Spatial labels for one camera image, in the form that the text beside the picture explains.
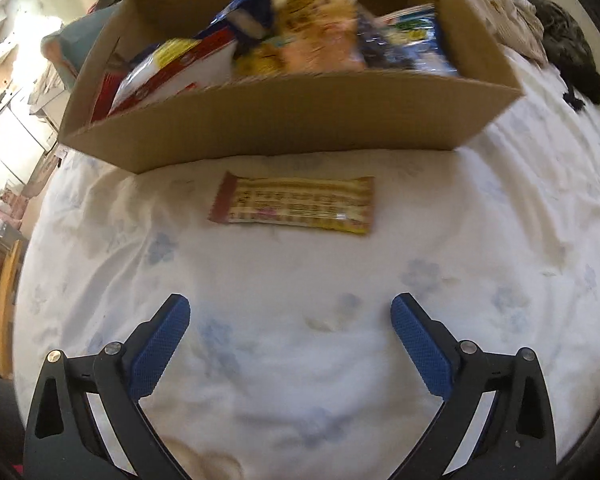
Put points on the dark camouflage garment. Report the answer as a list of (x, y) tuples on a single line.
[(567, 49)]

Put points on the teal cushion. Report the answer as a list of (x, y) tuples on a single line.
[(68, 48)]

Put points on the orange peanut snack bag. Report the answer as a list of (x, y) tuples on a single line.
[(318, 36)]

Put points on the white floral bed sheet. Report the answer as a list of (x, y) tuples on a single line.
[(289, 368)]

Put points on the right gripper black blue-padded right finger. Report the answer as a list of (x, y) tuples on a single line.
[(517, 439)]

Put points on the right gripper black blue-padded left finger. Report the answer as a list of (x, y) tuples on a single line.
[(62, 438)]

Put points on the beige striped bear quilt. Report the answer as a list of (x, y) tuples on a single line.
[(514, 24)]

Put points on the blue yellow snack packet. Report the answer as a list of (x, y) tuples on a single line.
[(416, 32)]

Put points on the brown cardboard box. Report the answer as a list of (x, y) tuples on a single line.
[(288, 114)]

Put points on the yellow chip bag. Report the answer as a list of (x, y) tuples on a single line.
[(273, 56)]

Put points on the white drawer cabinet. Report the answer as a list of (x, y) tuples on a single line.
[(24, 140)]

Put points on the dark seaweed snack pack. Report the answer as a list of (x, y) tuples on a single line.
[(376, 49)]

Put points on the red white snack bag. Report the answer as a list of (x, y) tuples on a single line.
[(173, 67)]

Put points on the brown checkered wafer bar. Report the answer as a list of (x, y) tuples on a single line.
[(336, 205)]

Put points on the blue white snack bag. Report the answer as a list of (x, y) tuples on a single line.
[(245, 15)]

